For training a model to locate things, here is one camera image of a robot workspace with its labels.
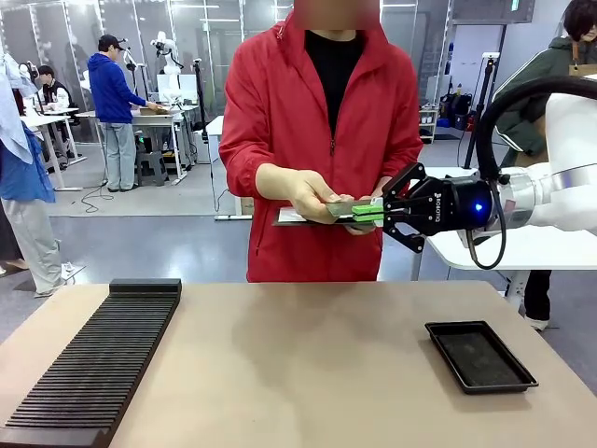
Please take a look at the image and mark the large white table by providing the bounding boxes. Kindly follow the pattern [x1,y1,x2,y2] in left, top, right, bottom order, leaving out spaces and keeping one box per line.
[418,164,597,305]

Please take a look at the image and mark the black cable on floor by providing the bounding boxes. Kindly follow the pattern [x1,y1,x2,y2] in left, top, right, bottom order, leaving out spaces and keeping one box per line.
[80,183,117,215]

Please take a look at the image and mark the man in blue hoodie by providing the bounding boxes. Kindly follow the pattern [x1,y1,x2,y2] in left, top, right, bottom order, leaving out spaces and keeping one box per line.
[87,34,165,194]

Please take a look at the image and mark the black plastic tray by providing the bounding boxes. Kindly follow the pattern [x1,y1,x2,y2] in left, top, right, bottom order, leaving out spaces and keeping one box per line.
[423,319,540,397]

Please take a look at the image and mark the green PCB board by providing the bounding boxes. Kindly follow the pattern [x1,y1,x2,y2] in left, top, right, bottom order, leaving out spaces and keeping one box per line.
[325,199,374,220]

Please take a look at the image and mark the black clipboard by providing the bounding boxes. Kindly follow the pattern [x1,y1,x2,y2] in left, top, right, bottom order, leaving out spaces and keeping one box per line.
[271,205,375,231]

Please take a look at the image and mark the dark wall monitor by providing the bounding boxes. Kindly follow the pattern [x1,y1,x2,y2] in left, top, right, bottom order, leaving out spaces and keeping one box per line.
[451,0,535,25]

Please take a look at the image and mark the black slotted PCB rack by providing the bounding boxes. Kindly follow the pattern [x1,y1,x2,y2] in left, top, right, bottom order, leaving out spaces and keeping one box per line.
[0,277,183,448]

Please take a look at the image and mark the black right arm hose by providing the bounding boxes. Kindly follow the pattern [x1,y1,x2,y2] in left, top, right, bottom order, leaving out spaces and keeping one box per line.
[477,75,597,181]

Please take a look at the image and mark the black equipment case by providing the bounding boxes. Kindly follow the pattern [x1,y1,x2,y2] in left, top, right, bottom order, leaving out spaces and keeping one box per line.
[439,91,475,131]

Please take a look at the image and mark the person's left hand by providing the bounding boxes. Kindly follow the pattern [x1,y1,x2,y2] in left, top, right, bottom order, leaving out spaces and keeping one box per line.
[337,175,395,234]

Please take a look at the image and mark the person in brown apron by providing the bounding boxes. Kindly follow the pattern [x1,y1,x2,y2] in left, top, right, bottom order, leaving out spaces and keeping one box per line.
[491,0,597,332]

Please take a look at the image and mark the white workbench with box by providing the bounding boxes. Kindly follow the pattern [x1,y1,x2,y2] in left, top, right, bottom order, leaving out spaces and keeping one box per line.
[76,105,201,186]

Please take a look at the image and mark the wooden shoe shelf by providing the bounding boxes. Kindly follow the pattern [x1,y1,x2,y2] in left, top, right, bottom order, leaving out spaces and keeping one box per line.
[418,107,440,145]

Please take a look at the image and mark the seated person in black jacket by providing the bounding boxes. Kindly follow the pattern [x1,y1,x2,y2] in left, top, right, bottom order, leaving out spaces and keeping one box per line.
[35,64,78,160]

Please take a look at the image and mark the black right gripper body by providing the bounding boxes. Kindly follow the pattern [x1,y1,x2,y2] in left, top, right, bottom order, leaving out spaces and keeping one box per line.
[409,175,496,234]

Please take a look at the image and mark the person in red jacket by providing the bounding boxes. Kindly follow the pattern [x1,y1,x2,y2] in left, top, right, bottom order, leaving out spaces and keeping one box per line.
[218,11,425,284]

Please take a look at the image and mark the person in blue shirt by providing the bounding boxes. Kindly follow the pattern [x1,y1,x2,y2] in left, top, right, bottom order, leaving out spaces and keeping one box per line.
[0,52,76,300]

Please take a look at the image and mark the black stand with white top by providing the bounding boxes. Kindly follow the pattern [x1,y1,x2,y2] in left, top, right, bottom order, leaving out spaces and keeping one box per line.
[462,51,502,171]

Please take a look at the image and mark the person's left forearm red sleeve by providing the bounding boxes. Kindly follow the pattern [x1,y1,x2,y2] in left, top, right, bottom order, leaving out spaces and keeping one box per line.
[372,134,425,193]

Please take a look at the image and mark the black step stool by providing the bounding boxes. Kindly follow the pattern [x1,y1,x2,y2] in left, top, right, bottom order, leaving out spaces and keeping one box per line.
[135,149,170,189]

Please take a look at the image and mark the thin black right gripper cable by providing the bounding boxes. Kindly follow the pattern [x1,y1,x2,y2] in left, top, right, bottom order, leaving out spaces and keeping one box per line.
[467,178,510,272]

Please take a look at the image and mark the person's right forearm red sleeve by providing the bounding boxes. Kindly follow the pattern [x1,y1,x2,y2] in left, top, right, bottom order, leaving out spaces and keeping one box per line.
[218,134,300,207]

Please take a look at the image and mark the white desk with metal legs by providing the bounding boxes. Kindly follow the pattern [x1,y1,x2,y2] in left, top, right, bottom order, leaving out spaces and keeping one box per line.
[20,106,88,193]

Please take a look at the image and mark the person's right hand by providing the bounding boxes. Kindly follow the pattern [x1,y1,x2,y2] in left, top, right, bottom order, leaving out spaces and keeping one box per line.
[290,169,347,226]

